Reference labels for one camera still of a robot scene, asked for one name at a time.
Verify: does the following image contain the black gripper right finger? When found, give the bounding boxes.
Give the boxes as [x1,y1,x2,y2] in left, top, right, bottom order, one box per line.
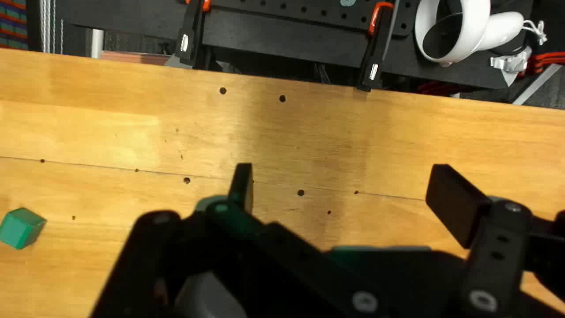
[424,163,565,318]

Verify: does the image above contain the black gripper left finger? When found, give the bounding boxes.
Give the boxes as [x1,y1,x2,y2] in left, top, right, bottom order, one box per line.
[91,163,380,318]

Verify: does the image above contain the green cube block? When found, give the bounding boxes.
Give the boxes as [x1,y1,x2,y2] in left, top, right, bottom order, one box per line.
[0,205,48,251]

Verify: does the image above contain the grey metal bar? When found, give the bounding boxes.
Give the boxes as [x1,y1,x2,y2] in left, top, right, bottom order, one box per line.
[511,62,565,108]

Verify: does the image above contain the white plastic connector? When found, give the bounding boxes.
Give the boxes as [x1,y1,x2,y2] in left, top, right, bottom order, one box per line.
[490,48,536,76]

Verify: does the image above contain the white VR controller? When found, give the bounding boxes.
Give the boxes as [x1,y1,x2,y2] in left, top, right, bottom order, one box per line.
[414,0,550,68]

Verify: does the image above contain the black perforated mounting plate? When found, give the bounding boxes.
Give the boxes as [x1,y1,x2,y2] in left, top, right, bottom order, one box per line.
[198,0,536,92]

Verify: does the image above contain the striped colourful cloth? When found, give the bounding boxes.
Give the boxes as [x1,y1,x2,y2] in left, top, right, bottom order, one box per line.
[0,0,31,52]

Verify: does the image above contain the orange cable bundle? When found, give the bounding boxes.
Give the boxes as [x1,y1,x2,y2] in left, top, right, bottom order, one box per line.
[530,50,565,76]

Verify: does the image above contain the black clamp with orange handle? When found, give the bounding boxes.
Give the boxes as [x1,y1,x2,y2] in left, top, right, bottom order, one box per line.
[175,0,216,68]
[355,0,398,92]

